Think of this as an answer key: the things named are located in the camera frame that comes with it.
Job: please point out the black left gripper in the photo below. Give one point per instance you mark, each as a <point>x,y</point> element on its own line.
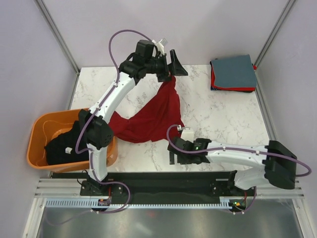
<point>175,68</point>

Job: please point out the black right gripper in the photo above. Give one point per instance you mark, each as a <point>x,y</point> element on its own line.
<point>183,161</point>

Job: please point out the dark red t shirt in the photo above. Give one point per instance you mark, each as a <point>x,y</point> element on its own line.
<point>152,121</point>

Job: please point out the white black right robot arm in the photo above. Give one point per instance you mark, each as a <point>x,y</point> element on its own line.
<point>267,164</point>

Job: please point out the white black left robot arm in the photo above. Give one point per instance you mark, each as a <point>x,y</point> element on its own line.
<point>148,58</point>

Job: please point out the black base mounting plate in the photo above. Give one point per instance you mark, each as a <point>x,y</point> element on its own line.
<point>163,187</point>

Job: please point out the folded grey blue t shirt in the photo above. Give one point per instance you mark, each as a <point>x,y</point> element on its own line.
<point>234,73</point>

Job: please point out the black t shirt in basket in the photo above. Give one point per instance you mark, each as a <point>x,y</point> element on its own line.
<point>61,150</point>

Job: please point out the orange plastic laundry basket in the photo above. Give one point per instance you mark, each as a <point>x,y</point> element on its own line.
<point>44,130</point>

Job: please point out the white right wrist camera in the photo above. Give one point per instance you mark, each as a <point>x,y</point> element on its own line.
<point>186,133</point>

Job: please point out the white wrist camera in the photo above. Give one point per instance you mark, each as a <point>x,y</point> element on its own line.
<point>160,45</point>
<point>186,133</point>

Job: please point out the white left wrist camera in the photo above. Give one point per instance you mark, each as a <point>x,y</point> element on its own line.
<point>160,45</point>

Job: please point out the white slotted cable duct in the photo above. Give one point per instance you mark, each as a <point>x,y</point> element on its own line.
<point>98,204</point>

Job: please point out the left aluminium frame post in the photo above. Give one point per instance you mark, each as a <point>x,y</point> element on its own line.
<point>57,34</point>

